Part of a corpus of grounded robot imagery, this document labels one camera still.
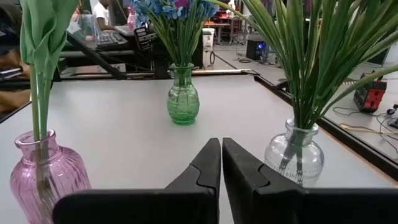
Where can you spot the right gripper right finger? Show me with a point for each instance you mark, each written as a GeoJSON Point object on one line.
{"type": "Point", "coordinates": [295, 208]}

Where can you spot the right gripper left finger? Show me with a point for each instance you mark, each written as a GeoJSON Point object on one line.
{"type": "Point", "coordinates": [155, 208]}

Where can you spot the blue artificial flower bunch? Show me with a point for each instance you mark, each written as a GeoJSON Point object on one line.
{"type": "Point", "coordinates": [210, 7]}
{"type": "Point", "coordinates": [169, 11]}
{"type": "Point", "coordinates": [144, 9]}

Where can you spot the green artificial flower stem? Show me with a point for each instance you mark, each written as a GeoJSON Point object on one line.
{"type": "Point", "coordinates": [59, 25]}

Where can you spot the clear glass vase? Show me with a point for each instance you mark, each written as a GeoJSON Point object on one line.
{"type": "Point", "coordinates": [308, 161]}

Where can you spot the pink ribbed glass vase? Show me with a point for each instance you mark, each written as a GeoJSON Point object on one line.
{"type": "Point", "coordinates": [62, 174]}

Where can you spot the green glass vase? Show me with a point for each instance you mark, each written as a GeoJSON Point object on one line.
{"type": "Point", "coordinates": [183, 105]}

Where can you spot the red and black box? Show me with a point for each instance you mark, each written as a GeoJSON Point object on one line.
{"type": "Point", "coordinates": [371, 96]}

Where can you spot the black computer tower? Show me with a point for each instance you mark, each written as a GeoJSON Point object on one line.
{"type": "Point", "coordinates": [258, 49]}

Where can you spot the black computer keyboard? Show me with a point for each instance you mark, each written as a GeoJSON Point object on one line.
{"type": "Point", "coordinates": [109, 40]}

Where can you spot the white trash bin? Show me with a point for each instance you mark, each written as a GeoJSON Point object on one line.
{"type": "Point", "coordinates": [208, 40]}

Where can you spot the pink bottle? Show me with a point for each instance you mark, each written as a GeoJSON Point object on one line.
{"type": "Point", "coordinates": [132, 20]}

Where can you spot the clear plastic container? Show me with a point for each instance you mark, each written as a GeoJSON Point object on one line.
{"type": "Point", "coordinates": [84, 28]}

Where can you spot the person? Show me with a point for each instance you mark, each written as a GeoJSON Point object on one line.
{"type": "Point", "coordinates": [14, 62]}
{"type": "Point", "coordinates": [102, 14]}

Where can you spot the black table frame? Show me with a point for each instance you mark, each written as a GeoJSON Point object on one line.
{"type": "Point", "coordinates": [357, 149]}

